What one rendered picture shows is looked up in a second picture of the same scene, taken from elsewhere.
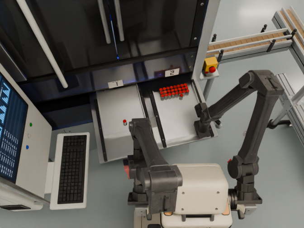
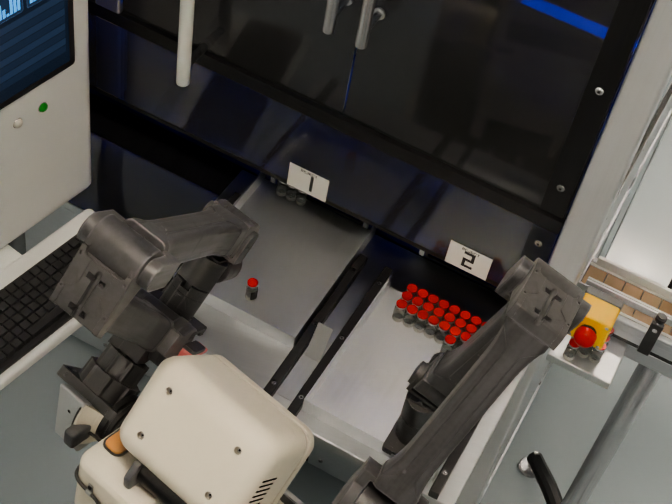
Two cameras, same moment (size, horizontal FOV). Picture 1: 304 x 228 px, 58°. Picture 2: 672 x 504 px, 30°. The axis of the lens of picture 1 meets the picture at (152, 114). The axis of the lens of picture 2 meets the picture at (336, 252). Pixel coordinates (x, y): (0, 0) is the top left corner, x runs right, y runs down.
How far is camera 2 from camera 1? 0.95 m
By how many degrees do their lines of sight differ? 22
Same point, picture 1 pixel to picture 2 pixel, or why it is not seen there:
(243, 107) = not seen: outside the picture
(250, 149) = (407, 454)
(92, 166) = not seen: hidden behind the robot
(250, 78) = (518, 267)
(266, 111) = (492, 365)
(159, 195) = (91, 263)
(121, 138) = (211, 318)
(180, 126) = (376, 409)
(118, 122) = (238, 281)
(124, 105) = (293, 258)
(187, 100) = not seen: hidden behind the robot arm
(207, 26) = (602, 173)
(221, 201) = (232, 482)
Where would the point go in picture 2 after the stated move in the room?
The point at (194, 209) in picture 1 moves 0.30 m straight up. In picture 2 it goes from (163, 457) to (172, 319)
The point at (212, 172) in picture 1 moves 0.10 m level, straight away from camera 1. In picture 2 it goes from (274, 417) to (348, 413)
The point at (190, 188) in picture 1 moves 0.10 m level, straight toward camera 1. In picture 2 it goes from (190, 392) to (112, 403)
